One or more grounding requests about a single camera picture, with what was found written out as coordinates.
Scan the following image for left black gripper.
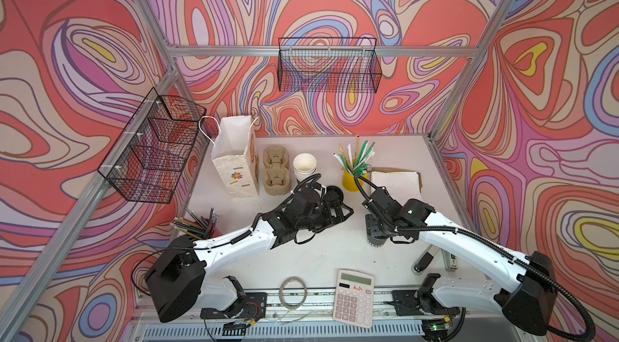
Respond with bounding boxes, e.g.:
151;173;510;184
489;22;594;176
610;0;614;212
297;200;356;235

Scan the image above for black white paper coffee cup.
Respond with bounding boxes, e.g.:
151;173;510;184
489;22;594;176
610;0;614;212
367;232;388;248

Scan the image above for white paper takeout bag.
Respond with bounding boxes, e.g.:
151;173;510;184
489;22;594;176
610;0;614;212
198;116;259;198

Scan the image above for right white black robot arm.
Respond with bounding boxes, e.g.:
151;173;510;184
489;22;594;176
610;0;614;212
361;186;596;341

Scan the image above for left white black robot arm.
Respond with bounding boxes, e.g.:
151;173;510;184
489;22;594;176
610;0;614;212
145;183;354;323

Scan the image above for stack of paper coffee cups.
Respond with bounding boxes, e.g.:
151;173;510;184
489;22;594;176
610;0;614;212
293;153;318;182

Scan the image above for stack of black cup lids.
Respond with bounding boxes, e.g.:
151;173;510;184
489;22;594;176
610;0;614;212
325;186;344;203

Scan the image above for yellow metal bucket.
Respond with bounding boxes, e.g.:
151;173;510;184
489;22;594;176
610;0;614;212
342;170;359;192

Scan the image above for white paper napkins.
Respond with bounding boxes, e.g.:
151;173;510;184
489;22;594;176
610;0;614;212
371;171;422;203

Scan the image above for silver black stapler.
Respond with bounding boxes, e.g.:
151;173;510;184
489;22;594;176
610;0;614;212
411;245;459;275

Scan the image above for bundle of wrapped straws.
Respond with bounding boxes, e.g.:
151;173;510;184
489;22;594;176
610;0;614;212
333;136;376;177

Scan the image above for brown napkin holder box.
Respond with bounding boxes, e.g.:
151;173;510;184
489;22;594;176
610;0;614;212
369;166;424;207

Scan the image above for white desk calculator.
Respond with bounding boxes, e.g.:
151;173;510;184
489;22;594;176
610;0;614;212
332;269;375;329

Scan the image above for cup of coloured pencils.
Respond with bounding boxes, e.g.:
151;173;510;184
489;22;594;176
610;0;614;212
172;208;221;240

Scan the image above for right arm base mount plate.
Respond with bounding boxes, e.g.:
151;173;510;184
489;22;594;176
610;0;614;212
390;273;461;316

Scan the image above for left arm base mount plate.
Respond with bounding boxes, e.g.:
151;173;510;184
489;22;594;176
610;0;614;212
196;276;268;322

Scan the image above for black wire basket back wall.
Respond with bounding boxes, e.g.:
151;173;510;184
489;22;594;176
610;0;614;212
277;36;383;94

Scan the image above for black wire basket wall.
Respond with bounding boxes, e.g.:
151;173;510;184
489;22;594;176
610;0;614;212
98;89;206;204
277;36;383;94

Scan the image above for black wire basket left wall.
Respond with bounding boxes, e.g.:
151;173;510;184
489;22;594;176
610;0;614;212
98;89;206;204

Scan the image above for aluminium frame rail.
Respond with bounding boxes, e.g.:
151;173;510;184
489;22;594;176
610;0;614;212
168;45;480;58

